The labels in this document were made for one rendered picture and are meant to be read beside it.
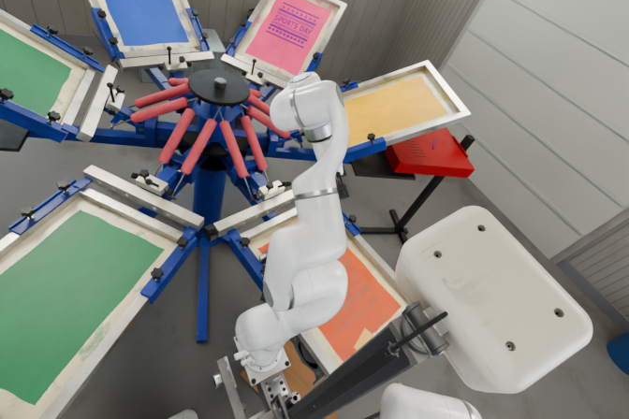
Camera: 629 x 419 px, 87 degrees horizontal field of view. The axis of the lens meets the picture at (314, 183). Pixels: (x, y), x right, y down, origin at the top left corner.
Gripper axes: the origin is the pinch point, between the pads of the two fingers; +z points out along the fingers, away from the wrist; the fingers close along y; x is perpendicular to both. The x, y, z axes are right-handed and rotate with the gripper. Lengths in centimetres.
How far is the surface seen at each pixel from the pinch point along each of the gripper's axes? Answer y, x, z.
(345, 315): -17, -22, 80
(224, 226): -41, -62, 34
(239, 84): -107, -49, -6
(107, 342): 9, -91, 30
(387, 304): -26, -4, 92
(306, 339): -3, -35, 69
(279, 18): -202, -30, -17
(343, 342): -6, -24, 82
